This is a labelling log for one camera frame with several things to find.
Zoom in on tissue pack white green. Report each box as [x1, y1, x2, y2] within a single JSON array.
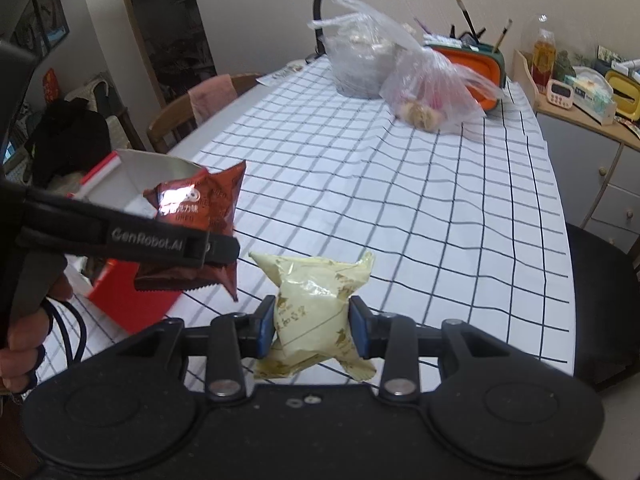
[[564, 66, 617, 126]]

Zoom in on cream yellow pastry packet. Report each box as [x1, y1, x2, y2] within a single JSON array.
[[250, 252, 376, 382]]

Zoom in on person left hand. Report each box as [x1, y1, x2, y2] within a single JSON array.
[[0, 274, 74, 396]]

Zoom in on amber liquid bottle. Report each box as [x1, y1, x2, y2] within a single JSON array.
[[530, 14, 556, 93]]

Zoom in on white wooden cabinet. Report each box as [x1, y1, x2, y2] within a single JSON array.
[[511, 51, 639, 260]]

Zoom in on wooden chair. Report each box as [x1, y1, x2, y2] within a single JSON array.
[[566, 223, 639, 391], [146, 73, 262, 154]]

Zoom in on clear plastic bag white contents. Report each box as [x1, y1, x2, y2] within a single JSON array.
[[308, 11, 398, 100]]

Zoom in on red white cardboard box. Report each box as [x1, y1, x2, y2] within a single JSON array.
[[73, 150, 207, 334]]

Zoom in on orange folding basket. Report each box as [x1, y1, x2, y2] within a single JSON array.
[[425, 38, 506, 89]]

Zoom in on right wooden chair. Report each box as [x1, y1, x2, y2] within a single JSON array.
[[566, 223, 639, 391]]

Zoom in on paper card on table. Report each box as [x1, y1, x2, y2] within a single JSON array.
[[257, 60, 307, 88]]

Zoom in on pink digital timer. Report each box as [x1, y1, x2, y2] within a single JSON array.
[[544, 78, 574, 110]]

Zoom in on pink plastic bag of snacks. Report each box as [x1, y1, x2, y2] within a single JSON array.
[[334, 0, 503, 132]]

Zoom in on left wooden chair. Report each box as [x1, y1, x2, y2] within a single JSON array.
[[146, 73, 262, 154]]

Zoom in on pink towel on chair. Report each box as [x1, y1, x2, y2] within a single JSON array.
[[188, 75, 238, 126]]

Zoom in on dark bookshelf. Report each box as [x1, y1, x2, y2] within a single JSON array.
[[129, 0, 217, 103]]

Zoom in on black cable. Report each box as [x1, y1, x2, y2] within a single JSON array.
[[29, 296, 89, 386]]

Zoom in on dark red foil snack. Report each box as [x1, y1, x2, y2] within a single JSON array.
[[133, 159, 249, 304]]

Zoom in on yellow box on cabinet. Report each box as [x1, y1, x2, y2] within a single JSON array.
[[605, 70, 640, 122]]

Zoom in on checkered white tablecloth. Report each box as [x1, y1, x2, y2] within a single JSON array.
[[170, 60, 576, 373]]

